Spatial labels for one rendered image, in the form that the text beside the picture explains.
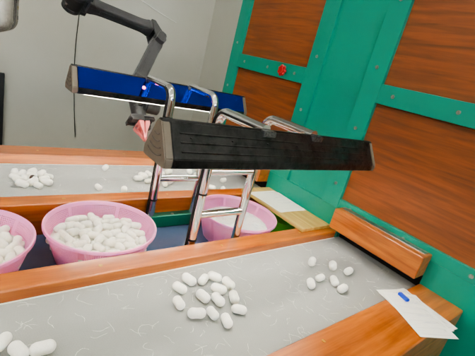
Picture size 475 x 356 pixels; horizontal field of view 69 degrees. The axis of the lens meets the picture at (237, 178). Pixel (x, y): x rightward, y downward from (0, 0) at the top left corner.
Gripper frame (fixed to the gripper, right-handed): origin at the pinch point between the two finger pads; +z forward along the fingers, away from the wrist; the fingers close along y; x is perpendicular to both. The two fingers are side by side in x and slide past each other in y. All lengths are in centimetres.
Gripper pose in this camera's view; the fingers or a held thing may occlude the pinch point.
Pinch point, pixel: (144, 138)
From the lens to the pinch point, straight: 140.3
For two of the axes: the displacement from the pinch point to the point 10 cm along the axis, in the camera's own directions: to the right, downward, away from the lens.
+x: -5.6, 4.7, 6.8
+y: 7.7, 0.1, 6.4
